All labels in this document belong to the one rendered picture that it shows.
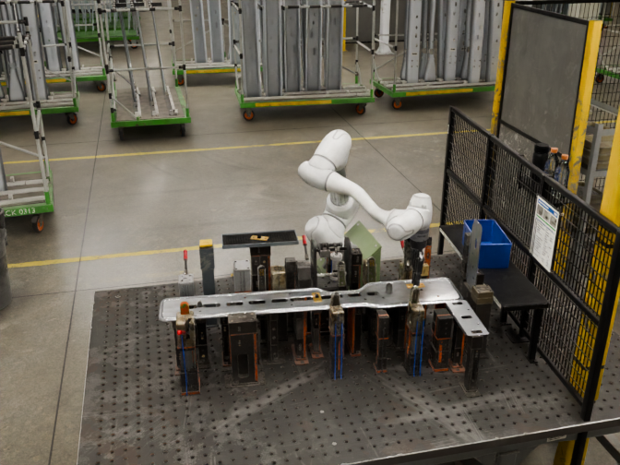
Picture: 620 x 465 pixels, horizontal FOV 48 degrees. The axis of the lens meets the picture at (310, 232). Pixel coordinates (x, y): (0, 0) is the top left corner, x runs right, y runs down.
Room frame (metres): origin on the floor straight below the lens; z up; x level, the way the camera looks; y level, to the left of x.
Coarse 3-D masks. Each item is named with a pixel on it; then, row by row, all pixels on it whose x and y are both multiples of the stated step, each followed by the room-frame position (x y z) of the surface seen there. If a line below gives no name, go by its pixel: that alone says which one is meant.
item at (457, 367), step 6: (456, 324) 2.65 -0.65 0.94; (456, 330) 2.66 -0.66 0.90; (456, 336) 2.65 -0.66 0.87; (462, 336) 2.66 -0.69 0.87; (456, 342) 2.65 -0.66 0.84; (462, 342) 2.66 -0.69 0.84; (456, 348) 2.65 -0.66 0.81; (462, 348) 2.66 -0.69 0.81; (456, 354) 2.65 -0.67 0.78; (462, 354) 2.66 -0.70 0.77; (450, 360) 2.71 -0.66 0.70; (456, 360) 2.65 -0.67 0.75; (450, 366) 2.66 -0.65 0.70; (456, 366) 2.65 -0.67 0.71; (462, 366) 2.66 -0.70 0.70; (456, 372) 2.62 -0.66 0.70; (462, 372) 2.62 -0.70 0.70
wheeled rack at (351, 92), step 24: (240, 0) 9.44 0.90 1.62; (360, 0) 10.55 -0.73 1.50; (240, 24) 9.43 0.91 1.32; (240, 48) 9.44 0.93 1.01; (240, 96) 9.76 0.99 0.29; (264, 96) 9.62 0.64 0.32; (288, 96) 9.65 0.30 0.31; (312, 96) 9.71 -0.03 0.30; (336, 96) 9.77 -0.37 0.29; (360, 96) 9.79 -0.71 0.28
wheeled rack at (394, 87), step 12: (396, 12) 10.06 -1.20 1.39; (396, 24) 10.06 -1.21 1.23; (396, 36) 10.06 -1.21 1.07; (396, 48) 10.05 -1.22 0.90; (396, 60) 10.06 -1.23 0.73; (384, 84) 10.47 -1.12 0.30; (396, 84) 10.41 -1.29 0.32; (408, 84) 10.46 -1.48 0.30; (420, 84) 10.51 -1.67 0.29; (432, 84) 10.56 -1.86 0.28; (444, 84) 10.57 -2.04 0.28; (456, 84) 10.41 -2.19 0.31; (468, 84) 10.46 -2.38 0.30; (480, 84) 10.51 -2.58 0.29; (492, 84) 10.57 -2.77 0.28; (396, 96) 10.05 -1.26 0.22; (408, 96) 10.10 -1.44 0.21; (396, 108) 10.14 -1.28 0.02
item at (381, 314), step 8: (384, 312) 2.67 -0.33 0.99; (376, 320) 2.68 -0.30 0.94; (384, 320) 2.62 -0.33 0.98; (376, 328) 2.66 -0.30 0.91; (384, 328) 2.62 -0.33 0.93; (376, 336) 2.67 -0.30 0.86; (384, 336) 2.62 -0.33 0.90; (376, 344) 2.67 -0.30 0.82; (384, 344) 2.63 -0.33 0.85; (376, 352) 2.66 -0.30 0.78; (384, 352) 2.63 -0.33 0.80; (376, 360) 2.64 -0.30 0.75; (384, 360) 2.63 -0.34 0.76; (376, 368) 2.63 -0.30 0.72; (384, 368) 2.63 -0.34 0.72
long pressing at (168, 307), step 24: (312, 288) 2.86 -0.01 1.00; (360, 288) 2.86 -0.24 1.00; (384, 288) 2.87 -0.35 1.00; (432, 288) 2.87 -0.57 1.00; (456, 288) 2.88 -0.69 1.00; (168, 312) 2.65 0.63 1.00; (216, 312) 2.65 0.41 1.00; (240, 312) 2.65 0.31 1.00; (264, 312) 2.66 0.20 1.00; (288, 312) 2.67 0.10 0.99
